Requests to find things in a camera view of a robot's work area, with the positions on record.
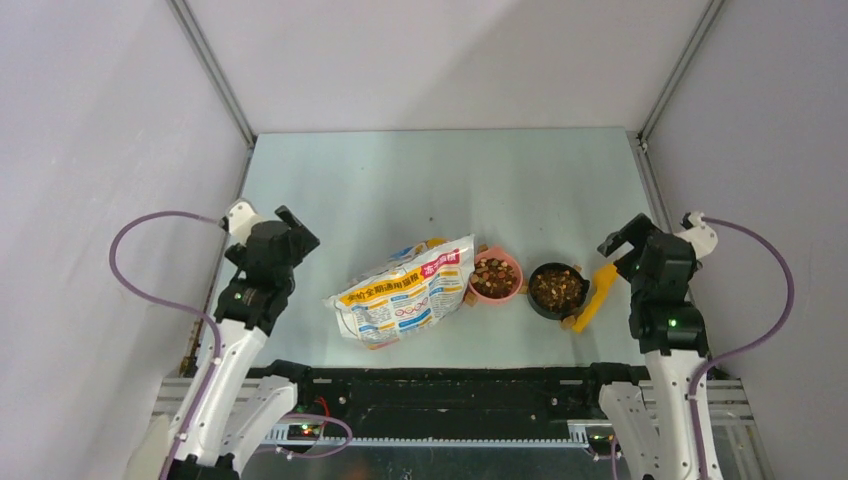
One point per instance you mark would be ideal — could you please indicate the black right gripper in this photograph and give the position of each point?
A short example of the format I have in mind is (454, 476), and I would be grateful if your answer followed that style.
(634, 232)

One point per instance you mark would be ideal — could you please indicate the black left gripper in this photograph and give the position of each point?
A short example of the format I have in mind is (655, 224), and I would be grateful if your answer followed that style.
(300, 239)

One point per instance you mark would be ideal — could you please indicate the yellow plastic scoop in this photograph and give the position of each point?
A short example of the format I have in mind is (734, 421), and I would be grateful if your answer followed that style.
(602, 280)

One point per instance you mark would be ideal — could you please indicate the printed cat food bag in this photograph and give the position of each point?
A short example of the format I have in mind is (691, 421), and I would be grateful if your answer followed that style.
(415, 290)

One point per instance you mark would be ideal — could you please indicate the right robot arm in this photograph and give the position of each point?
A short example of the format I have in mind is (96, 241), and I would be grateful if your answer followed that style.
(676, 441)

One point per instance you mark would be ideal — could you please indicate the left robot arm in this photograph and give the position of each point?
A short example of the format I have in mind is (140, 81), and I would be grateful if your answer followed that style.
(208, 439)

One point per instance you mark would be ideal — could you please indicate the black pet bowl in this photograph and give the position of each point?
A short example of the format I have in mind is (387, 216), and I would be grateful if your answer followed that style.
(558, 291)

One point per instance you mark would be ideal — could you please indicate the pink pet bowl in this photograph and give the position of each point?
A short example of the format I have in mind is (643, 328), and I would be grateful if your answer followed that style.
(499, 253)

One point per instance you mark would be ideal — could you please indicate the kibble in black bowl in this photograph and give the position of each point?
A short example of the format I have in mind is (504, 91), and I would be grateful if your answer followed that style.
(558, 289)

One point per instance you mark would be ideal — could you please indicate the kibble in pink bowl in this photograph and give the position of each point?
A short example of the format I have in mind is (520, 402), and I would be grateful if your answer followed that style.
(494, 278)

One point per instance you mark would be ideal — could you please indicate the wooden bowl stand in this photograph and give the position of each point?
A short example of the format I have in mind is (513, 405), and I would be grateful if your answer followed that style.
(553, 291)

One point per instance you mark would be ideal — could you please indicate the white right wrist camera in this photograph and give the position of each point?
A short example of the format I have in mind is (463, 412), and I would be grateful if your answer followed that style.
(701, 236)

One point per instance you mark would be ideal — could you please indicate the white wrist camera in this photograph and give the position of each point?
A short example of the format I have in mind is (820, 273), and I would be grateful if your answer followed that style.
(239, 220)
(701, 236)

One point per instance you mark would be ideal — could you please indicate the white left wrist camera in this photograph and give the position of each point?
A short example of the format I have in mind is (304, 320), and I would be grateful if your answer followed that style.
(239, 220)

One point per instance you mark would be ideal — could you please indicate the aluminium corner frame post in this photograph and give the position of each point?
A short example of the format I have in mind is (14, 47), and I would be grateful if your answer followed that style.
(692, 46)

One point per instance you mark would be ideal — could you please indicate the left aluminium frame post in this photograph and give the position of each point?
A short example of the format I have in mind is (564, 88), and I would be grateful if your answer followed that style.
(204, 52)

